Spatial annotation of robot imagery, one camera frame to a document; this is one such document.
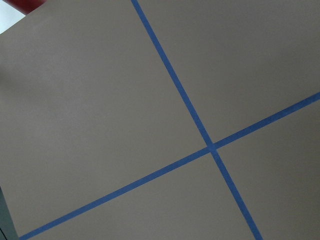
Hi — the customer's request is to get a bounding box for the red bottle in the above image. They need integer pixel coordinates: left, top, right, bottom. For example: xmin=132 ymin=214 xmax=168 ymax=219
xmin=3 ymin=0 xmax=46 ymax=15

